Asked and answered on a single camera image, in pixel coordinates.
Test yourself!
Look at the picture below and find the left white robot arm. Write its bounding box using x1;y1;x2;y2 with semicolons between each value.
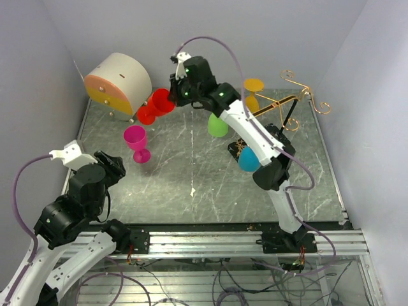
1;151;130;305

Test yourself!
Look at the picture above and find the red wine glass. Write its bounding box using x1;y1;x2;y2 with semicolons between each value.
136;88;175;125

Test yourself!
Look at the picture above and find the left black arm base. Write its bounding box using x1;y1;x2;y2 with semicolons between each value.
101;219;150;254

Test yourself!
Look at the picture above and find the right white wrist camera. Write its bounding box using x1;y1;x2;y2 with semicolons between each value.
170;52;191;80

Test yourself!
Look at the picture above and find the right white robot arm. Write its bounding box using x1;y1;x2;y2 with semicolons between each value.
169;52;307;252

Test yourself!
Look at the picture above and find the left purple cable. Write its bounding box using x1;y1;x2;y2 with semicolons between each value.
0;154;54;306

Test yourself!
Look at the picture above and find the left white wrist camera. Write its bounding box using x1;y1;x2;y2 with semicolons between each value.
49;140;97;171

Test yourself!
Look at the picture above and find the aluminium mounting frame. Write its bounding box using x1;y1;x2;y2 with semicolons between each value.
56;221;385;305

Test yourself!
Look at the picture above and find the gold wire glass rack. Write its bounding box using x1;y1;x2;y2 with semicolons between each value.
252;70;332;136

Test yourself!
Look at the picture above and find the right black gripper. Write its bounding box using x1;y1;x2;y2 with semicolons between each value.
168;71;203;108

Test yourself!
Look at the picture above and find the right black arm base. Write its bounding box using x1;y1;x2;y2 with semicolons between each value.
256;230;317;254

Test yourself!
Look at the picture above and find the green wine glass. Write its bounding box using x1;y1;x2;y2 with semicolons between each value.
208;113;229;138

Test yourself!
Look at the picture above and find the orange wine glass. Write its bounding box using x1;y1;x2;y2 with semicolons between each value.
244;78;264;113

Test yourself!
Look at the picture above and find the pink wine glass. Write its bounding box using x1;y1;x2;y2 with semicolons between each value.
123;125;151;164

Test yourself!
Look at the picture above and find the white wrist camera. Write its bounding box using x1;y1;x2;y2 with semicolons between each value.
170;52;191;80
49;140;97;171

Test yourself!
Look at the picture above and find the round white drawer cabinet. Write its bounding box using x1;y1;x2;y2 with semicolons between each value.
84;52;152;121

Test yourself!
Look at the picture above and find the blue wine glass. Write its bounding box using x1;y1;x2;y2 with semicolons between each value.
238;146;261;172

